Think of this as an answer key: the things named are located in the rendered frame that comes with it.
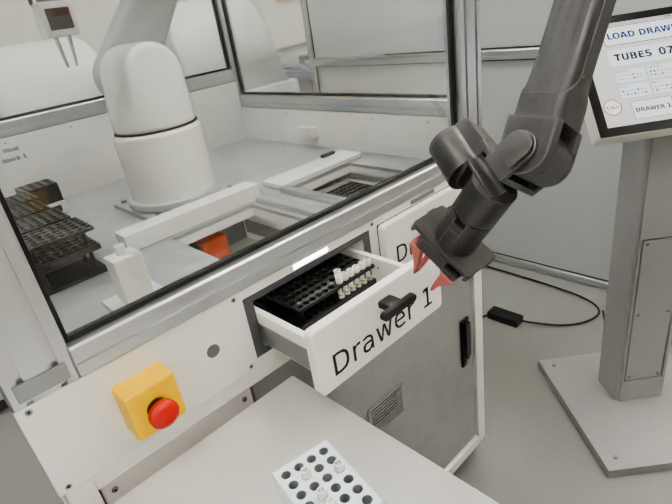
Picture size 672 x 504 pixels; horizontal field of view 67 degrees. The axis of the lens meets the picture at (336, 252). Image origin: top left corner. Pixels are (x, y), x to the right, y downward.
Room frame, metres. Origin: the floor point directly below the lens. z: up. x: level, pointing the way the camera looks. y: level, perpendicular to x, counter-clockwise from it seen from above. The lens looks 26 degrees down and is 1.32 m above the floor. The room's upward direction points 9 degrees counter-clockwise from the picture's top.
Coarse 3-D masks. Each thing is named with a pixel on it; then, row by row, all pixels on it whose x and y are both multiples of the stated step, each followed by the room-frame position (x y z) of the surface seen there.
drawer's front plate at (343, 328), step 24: (408, 264) 0.72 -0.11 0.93; (432, 264) 0.74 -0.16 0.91; (384, 288) 0.66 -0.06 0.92; (408, 288) 0.70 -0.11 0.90; (336, 312) 0.61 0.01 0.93; (360, 312) 0.63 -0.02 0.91; (312, 336) 0.57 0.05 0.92; (336, 336) 0.59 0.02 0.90; (360, 336) 0.62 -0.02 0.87; (384, 336) 0.66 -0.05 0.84; (312, 360) 0.57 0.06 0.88; (336, 360) 0.59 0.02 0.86; (360, 360) 0.62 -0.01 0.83; (336, 384) 0.58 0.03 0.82
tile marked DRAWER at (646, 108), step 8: (664, 96) 1.15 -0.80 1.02; (632, 104) 1.15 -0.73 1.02; (640, 104) 1.15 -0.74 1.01; (648, 104) 1.14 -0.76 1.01; (656, 104) 1.14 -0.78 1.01; (664, 104) 1.14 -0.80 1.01; (640, 112) 1.13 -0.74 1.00; (648, 112) 1.13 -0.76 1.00; (656, 112) 1.13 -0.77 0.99; (664, 112) 1.13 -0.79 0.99
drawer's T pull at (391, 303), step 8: (392, 296) 0.66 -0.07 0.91; (408, 296) 0.65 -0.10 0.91; (416, 296) 0.66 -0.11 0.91; (384, 304) 0.64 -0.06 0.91; (392, 304) 0.64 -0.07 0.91; (400, 304) 0.63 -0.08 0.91; (408, 304) 0.64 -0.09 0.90; (384, 312) 0.62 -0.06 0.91; (392, 312) 0.62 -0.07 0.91; (384, 320) 0.61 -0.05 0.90
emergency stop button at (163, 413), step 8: (160, 400) 0.52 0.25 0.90; (168, 400) 0.52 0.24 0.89; (152, 408) 0.51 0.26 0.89; (160, 408) 0.51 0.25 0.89; (168, 408) 0.52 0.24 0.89; (176, 408) 0.52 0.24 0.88; (152, 416) 0.51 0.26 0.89; (160, 416) 0.51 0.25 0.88; (168, 416) 0.51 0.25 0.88; (176, 416) 0.52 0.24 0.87; (152, 424) 0.50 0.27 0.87; (160, 424) 0.51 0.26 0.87; (168, 424) 0.51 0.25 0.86
